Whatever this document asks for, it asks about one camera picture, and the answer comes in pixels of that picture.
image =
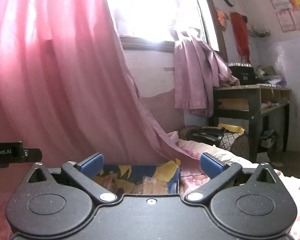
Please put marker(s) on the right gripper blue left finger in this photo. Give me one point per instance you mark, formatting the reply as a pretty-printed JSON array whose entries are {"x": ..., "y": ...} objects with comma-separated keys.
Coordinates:
[{"x": 81, "y": 176}]

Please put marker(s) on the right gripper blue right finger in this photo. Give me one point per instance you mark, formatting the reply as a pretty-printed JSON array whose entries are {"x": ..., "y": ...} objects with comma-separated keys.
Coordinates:
[{"x": 221, "y": 177}]

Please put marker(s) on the black quilted bag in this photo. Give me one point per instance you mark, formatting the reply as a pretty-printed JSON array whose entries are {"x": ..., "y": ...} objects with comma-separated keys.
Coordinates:
[{"x": 234, "y": 142}]

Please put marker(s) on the cardboard tray with colourful lining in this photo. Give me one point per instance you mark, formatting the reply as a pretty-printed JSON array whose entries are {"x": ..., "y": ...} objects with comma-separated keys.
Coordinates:
[{"x": 140, "y": 179}]

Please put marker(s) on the dark wooden desk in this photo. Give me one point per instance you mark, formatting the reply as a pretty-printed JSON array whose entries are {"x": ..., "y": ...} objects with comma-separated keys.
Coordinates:
[{"x": 252, "y": 103}]

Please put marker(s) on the pink draped curtain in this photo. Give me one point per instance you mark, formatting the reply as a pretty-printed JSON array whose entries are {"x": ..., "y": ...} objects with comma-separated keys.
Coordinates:
[{"x": 65, "y": 87}]

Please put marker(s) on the black box on desk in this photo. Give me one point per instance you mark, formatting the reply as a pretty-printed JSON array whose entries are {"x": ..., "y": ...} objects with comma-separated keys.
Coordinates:
[{"x": 244, "y": 72}]

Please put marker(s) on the knotted lilac window curtain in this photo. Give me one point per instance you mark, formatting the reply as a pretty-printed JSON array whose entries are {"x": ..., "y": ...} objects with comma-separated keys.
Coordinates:
[{"x": 198, "y": 69}]

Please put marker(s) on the red hanging decoration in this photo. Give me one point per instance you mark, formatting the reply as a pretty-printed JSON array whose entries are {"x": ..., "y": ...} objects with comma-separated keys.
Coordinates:
[{"x": 240, "y": 29}]

